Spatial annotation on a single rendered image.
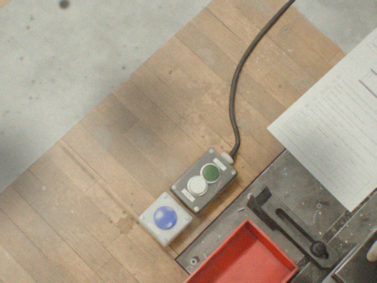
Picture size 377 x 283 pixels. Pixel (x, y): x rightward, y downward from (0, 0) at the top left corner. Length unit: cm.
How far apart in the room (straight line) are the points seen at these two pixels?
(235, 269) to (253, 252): 4
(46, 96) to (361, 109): 120
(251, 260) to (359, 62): 43
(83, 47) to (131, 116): 106
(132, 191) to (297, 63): 39
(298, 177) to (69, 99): 114
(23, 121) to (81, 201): 104
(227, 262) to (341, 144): 30
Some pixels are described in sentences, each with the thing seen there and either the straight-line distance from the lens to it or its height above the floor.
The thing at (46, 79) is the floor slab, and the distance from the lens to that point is 243.
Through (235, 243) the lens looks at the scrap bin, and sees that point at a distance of 136.
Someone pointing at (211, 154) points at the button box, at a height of 93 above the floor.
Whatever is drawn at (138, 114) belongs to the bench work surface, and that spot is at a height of 90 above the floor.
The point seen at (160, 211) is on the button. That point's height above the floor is 94.
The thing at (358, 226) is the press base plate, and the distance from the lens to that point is 141.
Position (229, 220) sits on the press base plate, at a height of 90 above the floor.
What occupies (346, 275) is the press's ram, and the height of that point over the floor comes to 114.
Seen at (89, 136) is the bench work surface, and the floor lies 90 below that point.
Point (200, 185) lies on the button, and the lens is 134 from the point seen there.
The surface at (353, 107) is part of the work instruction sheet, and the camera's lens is 146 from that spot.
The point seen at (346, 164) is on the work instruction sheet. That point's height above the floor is 90.
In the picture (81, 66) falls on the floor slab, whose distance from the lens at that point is 243.
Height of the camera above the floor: 224
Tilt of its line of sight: 74 degrees down
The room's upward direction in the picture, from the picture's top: 5 degrees clockwise
